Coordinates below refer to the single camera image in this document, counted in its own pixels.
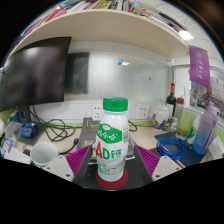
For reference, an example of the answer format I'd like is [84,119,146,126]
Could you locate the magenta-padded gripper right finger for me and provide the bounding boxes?
[134,144,183,187]

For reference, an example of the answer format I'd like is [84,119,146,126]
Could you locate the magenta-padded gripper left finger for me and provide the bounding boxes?
[42,144,94,187]

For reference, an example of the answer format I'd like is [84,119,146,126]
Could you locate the white drink bottle green cap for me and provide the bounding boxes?
[95,96,130,183]

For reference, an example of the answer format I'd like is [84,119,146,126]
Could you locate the purple translucent water bottle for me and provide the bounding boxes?
[192,101,221,156]

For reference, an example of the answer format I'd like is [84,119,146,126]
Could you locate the black white checkered mug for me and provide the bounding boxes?
[29,141,60,169]

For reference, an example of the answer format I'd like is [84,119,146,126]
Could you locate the dark blue flat pad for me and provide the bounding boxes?
[154,131,204,168]

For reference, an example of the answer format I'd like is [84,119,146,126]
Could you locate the black desk mat red trim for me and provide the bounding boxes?
[72,146,187,191]

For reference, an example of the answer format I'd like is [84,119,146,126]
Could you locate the small white plastic bottle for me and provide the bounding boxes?
[186,114,201,145]

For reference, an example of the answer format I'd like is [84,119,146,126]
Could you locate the flat round red coaster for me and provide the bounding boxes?
[95,168,130,190]

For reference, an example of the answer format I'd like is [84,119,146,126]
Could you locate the small blue box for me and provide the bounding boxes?
[20,121,38,138]

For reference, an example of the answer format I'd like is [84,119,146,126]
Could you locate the green drinking glass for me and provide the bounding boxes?
[175,104,196,141]

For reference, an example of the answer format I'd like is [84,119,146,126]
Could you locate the white round jar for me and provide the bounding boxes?
[153,103,171,126]

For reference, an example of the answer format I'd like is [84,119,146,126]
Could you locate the dark wine bottle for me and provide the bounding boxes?
[165,82,177,116]

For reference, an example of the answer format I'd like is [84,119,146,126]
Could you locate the group photo print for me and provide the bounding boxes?
[196,76,224,111]

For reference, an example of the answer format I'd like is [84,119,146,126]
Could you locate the black computer monitor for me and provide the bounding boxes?
[0,36,73,126]

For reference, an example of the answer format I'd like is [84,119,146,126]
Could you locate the purple hanging pennant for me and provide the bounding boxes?
[188,45,212,89]

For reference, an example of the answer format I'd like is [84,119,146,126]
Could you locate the cream shelf unit with books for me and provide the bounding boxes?
[9,0,196,59]

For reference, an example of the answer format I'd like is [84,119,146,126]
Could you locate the black cable bundle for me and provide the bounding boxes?
[29,106,81,154]

